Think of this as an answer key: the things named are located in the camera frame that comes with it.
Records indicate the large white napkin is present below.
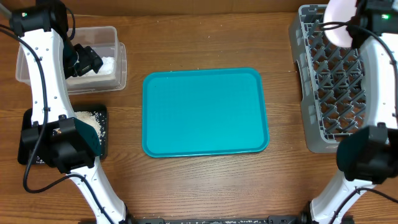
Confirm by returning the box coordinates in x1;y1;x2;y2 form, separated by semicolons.
85;57;114;76

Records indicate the large white plate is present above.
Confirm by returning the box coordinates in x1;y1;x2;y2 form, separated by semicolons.
323;0;358;49

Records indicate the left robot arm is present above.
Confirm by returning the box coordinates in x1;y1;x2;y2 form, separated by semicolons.
1;1;134;223

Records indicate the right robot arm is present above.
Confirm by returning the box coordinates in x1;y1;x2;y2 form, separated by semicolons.
298;0;397;224

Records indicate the grey dishwasher rack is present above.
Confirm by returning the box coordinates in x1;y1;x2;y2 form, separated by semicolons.
289;4;366;153

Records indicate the clear plastic container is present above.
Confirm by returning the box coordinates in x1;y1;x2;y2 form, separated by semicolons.
16;26;120;86

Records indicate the black plastic tray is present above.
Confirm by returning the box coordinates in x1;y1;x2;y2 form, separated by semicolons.
17;104;109;165

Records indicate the teal serving tray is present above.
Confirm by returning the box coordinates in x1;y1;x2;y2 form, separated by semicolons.
142;67;270;158

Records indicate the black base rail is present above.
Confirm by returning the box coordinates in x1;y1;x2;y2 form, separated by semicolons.
135;215;301;224

